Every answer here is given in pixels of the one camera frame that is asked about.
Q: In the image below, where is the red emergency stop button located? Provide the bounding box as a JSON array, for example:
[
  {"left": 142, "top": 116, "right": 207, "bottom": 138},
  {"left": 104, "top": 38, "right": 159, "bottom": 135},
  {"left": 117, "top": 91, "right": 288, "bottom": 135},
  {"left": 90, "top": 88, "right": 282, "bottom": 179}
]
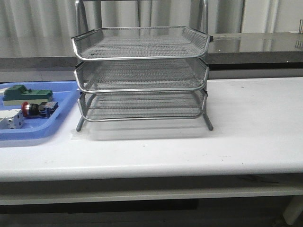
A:
[{"left": 21, "top": 101, "right": 59, "bottom": 118}]

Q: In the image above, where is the blue plastic tray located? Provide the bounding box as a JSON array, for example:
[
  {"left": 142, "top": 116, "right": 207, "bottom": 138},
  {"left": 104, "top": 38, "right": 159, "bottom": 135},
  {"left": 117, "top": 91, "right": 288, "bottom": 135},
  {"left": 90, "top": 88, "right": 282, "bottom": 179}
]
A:
[{"left": 0, "top": 81, "right": 80, "bottom": 143}]

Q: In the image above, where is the white circuit breaker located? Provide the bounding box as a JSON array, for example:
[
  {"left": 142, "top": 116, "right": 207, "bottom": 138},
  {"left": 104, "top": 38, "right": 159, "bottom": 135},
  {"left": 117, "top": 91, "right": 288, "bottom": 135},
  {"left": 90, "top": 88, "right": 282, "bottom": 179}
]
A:
[{"left": 0, "top": 109, "right": 24, "bottom": 130}]

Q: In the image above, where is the dark stone counter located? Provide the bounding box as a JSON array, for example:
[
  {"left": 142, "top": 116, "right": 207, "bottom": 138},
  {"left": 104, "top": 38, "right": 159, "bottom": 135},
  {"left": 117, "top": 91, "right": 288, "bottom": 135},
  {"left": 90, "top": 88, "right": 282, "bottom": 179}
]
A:
[{"left": 0, "top": 33, "right": 303, "bottom": 70}]

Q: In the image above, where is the white table leg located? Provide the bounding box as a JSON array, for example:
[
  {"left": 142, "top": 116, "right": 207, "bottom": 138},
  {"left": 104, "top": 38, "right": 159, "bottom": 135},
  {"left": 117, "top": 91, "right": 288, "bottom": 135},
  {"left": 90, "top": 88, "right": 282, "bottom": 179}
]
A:
[{"left": 283, "top": 195, "right": 303, "bottom": 226}]

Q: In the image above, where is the silver mesh rack frame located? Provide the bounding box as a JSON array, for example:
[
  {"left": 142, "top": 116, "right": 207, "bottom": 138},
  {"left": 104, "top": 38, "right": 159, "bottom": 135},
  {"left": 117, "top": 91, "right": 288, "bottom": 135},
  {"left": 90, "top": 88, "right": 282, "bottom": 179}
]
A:
[{"left": 75, "top": 0, "right": 213, "bottom": 131}]

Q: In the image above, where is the green knife switch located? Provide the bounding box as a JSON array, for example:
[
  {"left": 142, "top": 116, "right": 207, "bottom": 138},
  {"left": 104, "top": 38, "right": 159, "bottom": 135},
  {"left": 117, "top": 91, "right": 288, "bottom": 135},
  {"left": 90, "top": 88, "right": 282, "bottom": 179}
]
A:
[{"left": 2, "top": 85, "right": 53, "bottom": 106}]

